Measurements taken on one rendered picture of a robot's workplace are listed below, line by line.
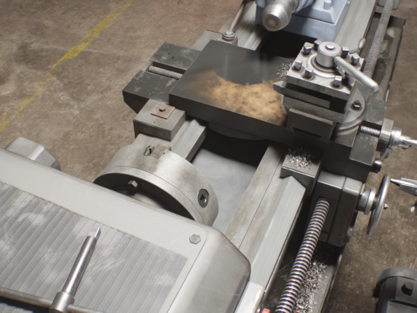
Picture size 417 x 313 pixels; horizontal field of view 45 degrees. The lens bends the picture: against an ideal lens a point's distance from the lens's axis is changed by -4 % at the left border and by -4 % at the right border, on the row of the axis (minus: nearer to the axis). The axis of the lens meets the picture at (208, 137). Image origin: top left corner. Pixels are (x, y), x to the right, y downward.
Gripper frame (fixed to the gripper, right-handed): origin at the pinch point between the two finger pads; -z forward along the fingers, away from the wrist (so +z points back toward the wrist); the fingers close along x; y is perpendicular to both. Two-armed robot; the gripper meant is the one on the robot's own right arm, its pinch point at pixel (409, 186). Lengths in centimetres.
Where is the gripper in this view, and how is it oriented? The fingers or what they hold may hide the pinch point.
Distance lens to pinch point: 163.9
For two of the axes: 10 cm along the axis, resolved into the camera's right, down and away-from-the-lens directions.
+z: 9.2, 2.9, -2.8
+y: 1.3, -8.8, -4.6
